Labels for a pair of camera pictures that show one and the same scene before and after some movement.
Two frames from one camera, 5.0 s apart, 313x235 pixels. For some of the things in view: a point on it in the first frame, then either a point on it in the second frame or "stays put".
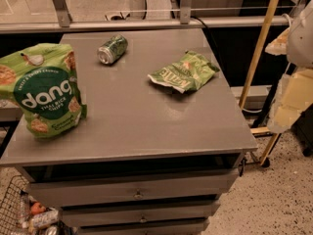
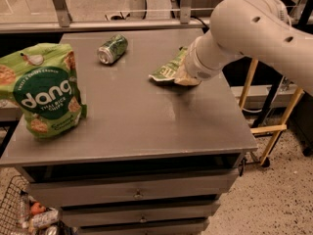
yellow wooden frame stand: x=254 y=68 stays put
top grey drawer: x=134 y=188 stays put
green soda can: x=112 y=49 stays put
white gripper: x=301 y=38 to x=198 y=69
